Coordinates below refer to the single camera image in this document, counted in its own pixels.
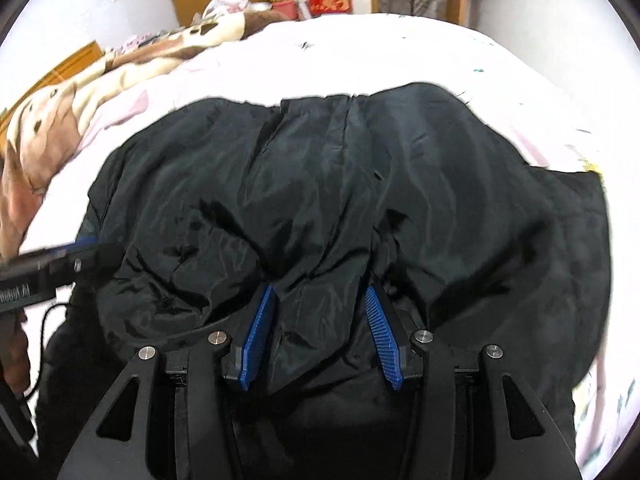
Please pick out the pink floral duvet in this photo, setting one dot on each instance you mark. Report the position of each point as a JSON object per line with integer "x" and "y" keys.
{"x": 350, "y": 55}

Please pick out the person's left hand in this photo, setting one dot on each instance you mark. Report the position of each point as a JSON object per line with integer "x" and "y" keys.
{"x": 15, "y": 355}

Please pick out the white plastic bag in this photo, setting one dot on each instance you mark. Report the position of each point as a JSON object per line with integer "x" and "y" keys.
{"x": 227, "y": 2}

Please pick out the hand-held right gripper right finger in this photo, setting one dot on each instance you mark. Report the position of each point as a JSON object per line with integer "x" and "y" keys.
{"x": 382, "y": 340}

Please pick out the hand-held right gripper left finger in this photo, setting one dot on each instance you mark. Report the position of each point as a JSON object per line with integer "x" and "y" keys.
{"x": 257, "y": 340}

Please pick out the red gift box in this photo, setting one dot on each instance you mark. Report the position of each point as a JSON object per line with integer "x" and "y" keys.
{"x": 327, "y": 2}

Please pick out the black puffer jacket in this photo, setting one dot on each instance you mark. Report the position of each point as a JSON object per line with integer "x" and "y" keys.
{"x": 325, "y": 185}

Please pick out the pink storage box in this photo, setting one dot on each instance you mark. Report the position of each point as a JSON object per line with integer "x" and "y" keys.
{"x": 285, "y": 10}

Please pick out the brown dog print blanket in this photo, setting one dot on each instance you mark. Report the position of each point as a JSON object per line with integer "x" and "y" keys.
{"x": 50, "y": 125}

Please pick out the wooden headboard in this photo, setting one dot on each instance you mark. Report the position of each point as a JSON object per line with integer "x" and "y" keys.
{"x": 75, "y": 62}

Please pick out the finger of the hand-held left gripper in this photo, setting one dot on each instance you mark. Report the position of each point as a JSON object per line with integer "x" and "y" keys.
{"x": 95, "y": 260}
{"x": 82, "y": 242}

